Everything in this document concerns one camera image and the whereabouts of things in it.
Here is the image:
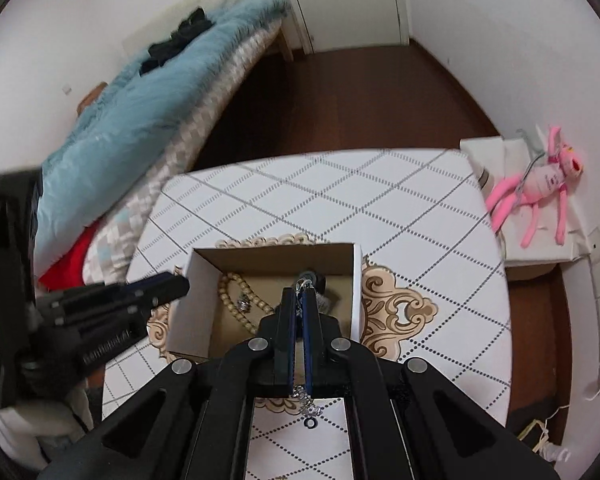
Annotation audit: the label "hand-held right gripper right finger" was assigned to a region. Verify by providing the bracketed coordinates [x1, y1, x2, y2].
[301, 291, 562, 480]

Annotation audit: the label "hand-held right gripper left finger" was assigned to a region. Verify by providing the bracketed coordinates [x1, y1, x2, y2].
[40, 287, 298, 480]

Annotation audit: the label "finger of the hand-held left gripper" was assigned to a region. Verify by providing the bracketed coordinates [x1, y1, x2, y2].
[50, 296, 162, 335]
[35, 272, 191, 317]

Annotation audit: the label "white cardboard box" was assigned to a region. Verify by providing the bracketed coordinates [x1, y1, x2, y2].
[167, 242, 366, 367]

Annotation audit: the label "silver chain necklace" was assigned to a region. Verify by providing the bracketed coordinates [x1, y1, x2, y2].
[291, 278, 326, 431]

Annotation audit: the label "dark round jewelry piece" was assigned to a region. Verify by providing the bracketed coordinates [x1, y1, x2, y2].
[300, 267, 342, 317]

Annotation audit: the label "red cloth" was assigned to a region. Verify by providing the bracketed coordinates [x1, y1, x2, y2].
[38, 226, 105, 290]

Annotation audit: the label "white diamond pattern tablecloth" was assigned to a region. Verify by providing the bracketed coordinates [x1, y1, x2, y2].
[101, 147, 512, 480]

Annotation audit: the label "white cloth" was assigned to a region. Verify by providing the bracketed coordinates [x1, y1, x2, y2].
[0, 387, 97, 468]

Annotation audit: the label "blue fluffy blanket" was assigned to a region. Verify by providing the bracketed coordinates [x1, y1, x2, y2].
[34, 0, 292, 267]

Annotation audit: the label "brown pillow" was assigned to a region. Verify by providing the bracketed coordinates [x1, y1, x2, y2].
[76, 81, 110, 115]

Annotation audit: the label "grey checkered quilt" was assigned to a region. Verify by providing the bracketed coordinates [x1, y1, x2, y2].
[81, 25, 282, 287]

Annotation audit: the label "black clothing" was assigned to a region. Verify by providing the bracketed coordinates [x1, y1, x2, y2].
[139, 7, 214, 75]

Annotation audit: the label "pink plush toy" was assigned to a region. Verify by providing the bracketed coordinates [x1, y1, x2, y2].
[484, 124, 587, 249]

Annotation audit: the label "cream fluffy blanket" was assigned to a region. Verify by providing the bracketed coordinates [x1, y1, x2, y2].
[124, 0, 277, 57]

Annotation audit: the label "white door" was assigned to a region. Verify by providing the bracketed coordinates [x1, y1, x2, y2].
[274, 0, 412, 55]

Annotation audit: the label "wooden bead necklace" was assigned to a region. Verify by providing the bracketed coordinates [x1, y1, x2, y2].
[217, 272, 277, 335]

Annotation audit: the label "loose thin cables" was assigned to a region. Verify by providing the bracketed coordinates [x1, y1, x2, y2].
[519, 402, 573, 462]

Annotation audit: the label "wire clothes hanger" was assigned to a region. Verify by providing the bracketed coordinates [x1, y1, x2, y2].
[514, 129, 552, 197]

